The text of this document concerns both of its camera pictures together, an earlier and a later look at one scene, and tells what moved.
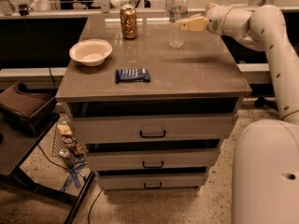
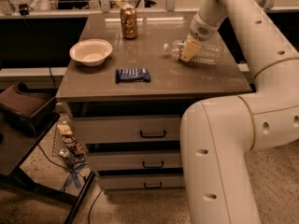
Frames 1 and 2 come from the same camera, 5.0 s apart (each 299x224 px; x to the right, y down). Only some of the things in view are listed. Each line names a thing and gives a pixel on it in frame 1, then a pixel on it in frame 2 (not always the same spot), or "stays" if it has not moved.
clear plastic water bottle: x=178 y=9 to x=206 y=54
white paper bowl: x=91 y=52 stays
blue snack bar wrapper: x=132 y=75 stays
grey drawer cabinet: x=150 y=116 stays
